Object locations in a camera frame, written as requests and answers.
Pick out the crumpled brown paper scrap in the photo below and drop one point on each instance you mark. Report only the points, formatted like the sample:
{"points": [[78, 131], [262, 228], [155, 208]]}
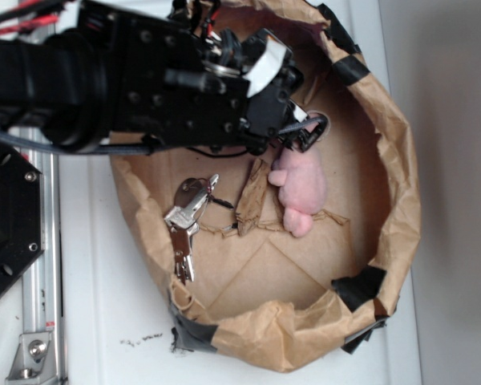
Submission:
{"points": [[252, 198]]}

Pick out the metal corner bracket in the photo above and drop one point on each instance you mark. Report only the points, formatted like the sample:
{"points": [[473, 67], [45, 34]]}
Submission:
{"points": [[34, 361]]}

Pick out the pink plush bunny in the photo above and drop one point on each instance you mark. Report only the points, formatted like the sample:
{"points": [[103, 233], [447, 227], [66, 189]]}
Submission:
{"points": [[302, 188]]}

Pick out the aluminium rail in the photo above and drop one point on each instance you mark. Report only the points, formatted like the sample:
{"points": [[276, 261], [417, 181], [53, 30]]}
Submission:
{"points": [[42, 288]]}

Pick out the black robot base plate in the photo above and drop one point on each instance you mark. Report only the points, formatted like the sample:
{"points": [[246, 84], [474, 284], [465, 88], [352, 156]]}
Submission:
{"points": [[20, 216]]}

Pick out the brown paper bag bin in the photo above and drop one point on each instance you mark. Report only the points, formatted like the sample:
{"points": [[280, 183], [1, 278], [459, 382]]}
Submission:
{"points": [[268, 298]]}

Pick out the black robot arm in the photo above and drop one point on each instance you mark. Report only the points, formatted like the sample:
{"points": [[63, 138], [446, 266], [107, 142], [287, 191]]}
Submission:
{"points": [[125, 83]]}

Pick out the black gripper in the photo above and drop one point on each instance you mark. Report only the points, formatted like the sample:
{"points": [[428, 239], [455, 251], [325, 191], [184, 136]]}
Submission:
{"points": [[224, 92]]}

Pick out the silver key bunch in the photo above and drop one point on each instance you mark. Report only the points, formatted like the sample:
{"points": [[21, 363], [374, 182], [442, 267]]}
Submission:
{"points": [[190, 202]]}

